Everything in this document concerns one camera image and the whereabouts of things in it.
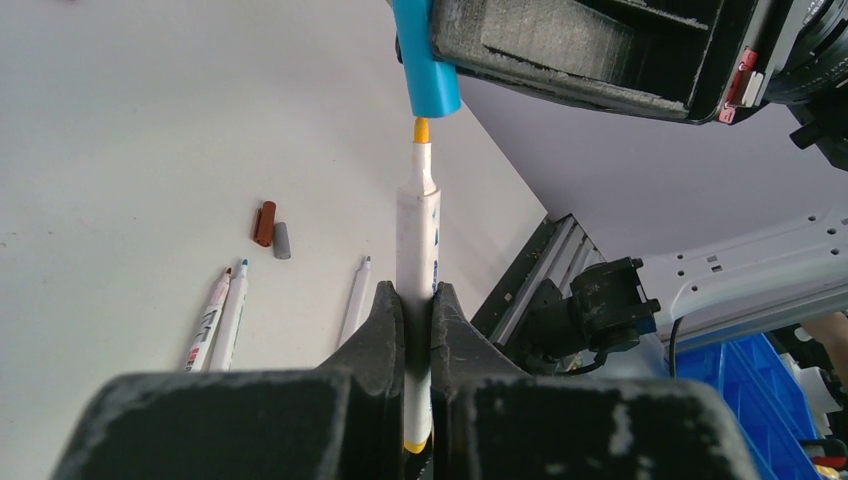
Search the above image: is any yellow white pen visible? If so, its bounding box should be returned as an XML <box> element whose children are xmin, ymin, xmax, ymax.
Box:
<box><xmin>395</xmin><ymin>118</ymin><xmax>441</xmax><ymax>455</ymax></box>

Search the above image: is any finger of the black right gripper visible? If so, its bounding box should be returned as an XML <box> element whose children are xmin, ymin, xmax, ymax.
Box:
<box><xmin>430</xmin><ymin>1</ymin><xmax>703</xmax><ymax>120</ymax></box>

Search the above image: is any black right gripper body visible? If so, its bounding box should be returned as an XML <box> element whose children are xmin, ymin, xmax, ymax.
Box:
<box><xmin>582</xmin><ymin>0</ymin><xmax>816</xmax><ymax>127</ymax></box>

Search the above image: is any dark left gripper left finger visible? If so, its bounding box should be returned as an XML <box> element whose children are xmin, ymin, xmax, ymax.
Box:
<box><xmin>53</xmin><ymin>281</ymin><xmax>405</xmax><ymax>479</ymax></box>

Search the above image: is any grey tipped white pen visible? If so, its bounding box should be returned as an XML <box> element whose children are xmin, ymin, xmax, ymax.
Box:
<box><xmin>338</xmin><ymin>255</ymin><xmax>372</xmax><ymax>347</ymax></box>

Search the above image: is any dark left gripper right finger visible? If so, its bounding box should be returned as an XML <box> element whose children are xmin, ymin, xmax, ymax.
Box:
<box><xmin>431</xmin><ymin>282</ymin><xmax>758</xmax><ymax>479</ymax></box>

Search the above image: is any brown pen cap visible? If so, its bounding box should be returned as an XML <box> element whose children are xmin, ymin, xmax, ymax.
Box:
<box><xmin>252</xmin><ymin>201</ymin><xmax>276</xmax><ymax>248</ymax></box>

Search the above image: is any blue pen cap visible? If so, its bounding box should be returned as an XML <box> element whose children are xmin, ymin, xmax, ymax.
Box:
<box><xmin>392</xmin><ymin>0</ymin><xmax>462</xmax><ymax>119</ymax></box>

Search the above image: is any blue plastic bin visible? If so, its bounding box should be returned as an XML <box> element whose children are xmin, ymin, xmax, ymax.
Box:
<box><xmin>675</xmin><ymin>334</ymin><xmax>847</xmax><ymax>479</ymax></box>

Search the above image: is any grey pen cap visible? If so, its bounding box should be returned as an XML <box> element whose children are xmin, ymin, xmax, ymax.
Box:
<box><xmin>273</xmin><ymin>222</ymin><xmax>292</xmax><ymax>260</ymax></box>

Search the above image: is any right aluminium frame rail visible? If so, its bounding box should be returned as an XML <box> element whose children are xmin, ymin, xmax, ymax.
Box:
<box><xmin>471</xmin><ymin>215</ymin><xmax>604</xmax><ymax>344</ymax></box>

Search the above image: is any red tipped white pen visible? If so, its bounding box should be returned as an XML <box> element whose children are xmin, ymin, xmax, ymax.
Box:
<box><xmin>182</xmin><ymin>267</ymin><xmax>232</xmax><ymax>373</ymax></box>

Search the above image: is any blue tipped white pen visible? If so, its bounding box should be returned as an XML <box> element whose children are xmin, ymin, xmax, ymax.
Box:
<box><xmin>208</xmin><ymin>259</ymin><xmax>249</xmax><ymax>372</ymax></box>

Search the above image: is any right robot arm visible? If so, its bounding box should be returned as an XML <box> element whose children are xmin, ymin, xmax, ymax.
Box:
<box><xmin>430</xmin><ymin>1</ymin><xmax>847</xmax><ymax>375</ymax></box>

